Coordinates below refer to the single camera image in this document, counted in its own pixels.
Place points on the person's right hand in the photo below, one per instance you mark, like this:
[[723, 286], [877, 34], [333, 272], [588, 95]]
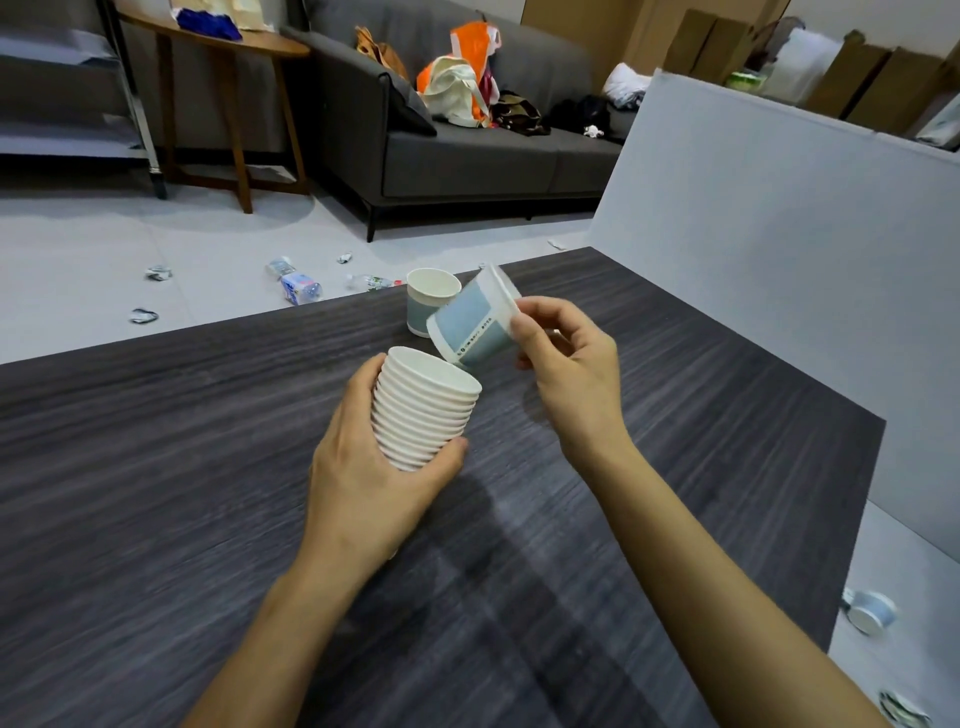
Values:
[[581, 390]]

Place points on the person's left hand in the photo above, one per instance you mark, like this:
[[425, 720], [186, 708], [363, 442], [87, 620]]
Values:
[[352, 487]]

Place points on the person's left thumb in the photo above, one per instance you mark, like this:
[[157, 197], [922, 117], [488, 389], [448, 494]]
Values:
[[442, 469]]

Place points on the person's right thumb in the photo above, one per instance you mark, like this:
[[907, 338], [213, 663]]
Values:
[[534, 346]]

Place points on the stack of white paper cups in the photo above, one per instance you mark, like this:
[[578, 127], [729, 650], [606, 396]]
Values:
[[424, 409]]

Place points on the blue paper cup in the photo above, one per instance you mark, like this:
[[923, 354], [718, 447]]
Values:
[[424, 300], [472, 322], [870, 611]]

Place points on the person's left forearm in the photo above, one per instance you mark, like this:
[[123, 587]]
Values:
[[277, 645]]

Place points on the person's right forearm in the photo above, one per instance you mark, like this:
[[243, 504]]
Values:
[[712, 600]]

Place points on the plastic bottle with green label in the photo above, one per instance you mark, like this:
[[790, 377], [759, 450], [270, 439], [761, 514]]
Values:
[[373, 283]]

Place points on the dark grey sofa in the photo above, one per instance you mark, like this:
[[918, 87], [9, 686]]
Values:
[[480, 157]]

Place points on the small white crumpled object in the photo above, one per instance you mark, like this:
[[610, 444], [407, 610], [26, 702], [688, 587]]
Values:
[[593, 132]]

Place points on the plastic bottle with blue label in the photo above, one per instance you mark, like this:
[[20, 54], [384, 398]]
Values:
[[301, 288]]

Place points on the dark brown handbag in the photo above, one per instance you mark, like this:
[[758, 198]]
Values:
[[517, 114]]

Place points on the black clothing bundle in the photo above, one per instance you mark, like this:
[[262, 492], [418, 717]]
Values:
[[581, 114]]

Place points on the large white panel board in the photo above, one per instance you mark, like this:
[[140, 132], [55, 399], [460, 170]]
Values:
[[772, 247]]

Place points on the orange and white tote bag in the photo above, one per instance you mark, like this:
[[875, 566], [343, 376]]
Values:
[[457, 86]]

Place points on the black cushion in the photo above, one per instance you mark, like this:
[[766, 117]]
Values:
[[409, 105]]

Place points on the white folded cloth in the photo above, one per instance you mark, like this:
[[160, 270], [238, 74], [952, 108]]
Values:
[[626, 86]]

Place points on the tan leather bag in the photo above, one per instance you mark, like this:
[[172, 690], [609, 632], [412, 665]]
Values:
[[379, 56]]

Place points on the green packet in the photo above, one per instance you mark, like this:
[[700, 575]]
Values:
[[744, 80]]

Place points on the cardboard box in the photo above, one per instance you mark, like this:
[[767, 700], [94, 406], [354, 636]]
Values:
[[705, 45], [900, 94], [847, 79]]

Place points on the white plastic bag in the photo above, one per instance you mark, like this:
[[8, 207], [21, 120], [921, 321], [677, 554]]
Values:
[[799, 64]]

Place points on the round wooden side table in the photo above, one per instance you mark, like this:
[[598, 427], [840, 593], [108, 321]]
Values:
[[232, 82]]

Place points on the beige paper bag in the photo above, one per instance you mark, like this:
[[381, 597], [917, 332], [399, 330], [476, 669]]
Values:
[[247, 13]]

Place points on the blue cloth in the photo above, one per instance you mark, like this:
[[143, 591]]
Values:
[[206, 24]]

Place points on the metal shelf rack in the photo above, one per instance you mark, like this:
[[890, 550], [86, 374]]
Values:
[[82, 97]]

